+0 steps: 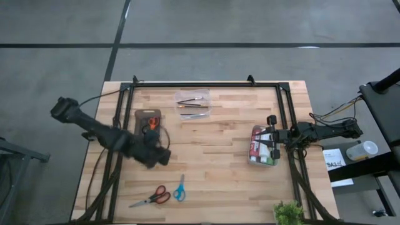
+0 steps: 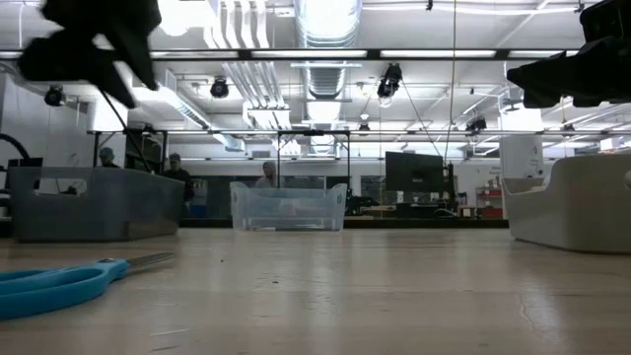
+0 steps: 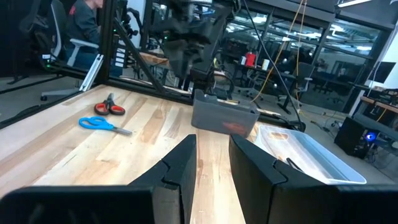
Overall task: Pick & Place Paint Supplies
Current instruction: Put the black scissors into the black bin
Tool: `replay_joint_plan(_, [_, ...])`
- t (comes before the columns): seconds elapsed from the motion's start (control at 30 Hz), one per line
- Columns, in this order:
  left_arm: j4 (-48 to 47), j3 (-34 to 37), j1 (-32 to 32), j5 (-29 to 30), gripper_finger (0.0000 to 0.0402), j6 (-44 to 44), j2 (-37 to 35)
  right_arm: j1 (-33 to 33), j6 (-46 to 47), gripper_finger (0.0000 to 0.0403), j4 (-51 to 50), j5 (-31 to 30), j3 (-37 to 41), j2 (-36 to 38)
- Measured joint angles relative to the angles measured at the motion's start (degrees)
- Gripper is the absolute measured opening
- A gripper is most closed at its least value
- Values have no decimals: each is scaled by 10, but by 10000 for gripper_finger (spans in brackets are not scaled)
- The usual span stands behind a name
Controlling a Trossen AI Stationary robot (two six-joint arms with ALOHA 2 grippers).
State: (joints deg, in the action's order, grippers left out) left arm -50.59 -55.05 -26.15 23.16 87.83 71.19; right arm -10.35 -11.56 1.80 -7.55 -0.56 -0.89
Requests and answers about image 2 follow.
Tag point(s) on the black ceiling spotlight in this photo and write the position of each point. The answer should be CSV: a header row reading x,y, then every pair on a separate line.
x,y
476,124
389,81
219,88
54,95

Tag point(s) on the grey translucent plastic bin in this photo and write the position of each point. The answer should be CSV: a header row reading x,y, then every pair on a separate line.
x,y
98,212

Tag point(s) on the white plastic bin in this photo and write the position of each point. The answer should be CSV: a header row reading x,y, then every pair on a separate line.
x,y
581,212

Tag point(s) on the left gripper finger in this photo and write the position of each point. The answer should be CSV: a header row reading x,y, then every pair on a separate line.
x,y
113,81
140,54

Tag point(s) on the round silver ventilation duct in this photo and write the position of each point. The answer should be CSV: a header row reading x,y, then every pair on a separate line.
x,y
328,20

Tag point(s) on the white round column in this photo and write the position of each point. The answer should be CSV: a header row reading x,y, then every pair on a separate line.
x,y
520,158

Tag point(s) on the background black robot arm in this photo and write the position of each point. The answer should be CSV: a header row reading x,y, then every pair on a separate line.
x,y
360,203

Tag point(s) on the blue cabinet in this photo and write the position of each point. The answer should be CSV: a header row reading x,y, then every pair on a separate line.
x,y
199,209

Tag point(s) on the red cart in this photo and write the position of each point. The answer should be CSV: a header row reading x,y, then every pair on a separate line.
x,y
488,197

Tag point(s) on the dark shelf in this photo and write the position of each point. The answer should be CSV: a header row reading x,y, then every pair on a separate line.
x,y
143,153

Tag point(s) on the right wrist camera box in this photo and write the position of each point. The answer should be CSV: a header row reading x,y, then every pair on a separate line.
x,y
609,20

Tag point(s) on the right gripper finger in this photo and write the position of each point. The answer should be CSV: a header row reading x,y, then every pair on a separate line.
x,y
542,99
552,74

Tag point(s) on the clear plastic bin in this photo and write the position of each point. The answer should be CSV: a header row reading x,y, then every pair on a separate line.
x,y
288,207

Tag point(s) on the person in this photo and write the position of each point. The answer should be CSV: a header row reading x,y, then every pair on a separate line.
x,y
106,159
268,175
178,177

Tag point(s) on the black monitor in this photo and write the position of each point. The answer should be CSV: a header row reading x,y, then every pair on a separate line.
x,y
414,172

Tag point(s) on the black monitor post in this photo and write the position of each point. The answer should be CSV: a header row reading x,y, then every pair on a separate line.
x,y
451,187

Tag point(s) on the background black metal frame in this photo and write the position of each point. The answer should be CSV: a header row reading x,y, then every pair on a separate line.
x,y
313,132

